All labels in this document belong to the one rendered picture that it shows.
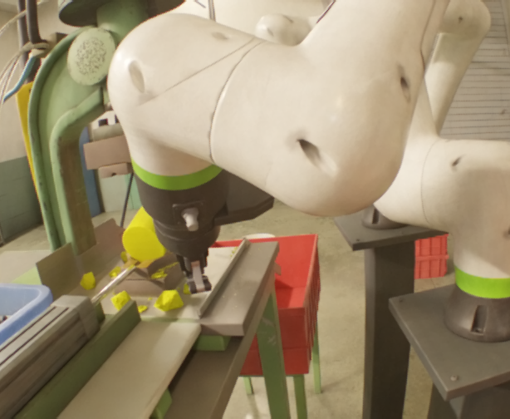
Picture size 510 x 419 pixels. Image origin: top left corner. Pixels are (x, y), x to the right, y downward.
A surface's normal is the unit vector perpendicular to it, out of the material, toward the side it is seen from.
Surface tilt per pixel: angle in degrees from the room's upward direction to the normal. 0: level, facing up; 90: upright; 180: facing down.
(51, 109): 90
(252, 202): 40
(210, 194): 125
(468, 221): 90
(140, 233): 106
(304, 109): 71
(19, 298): 81
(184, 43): 59
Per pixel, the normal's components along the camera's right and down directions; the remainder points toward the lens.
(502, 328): -0.31, -0.22
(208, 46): -0.04, -0.36
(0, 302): -0.20, 0.10
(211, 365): -0.14, -0.97
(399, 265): 0.00, 0.23
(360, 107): 0.17, -0.12
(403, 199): -0.79, 0.43
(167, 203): -0.18, 0.77
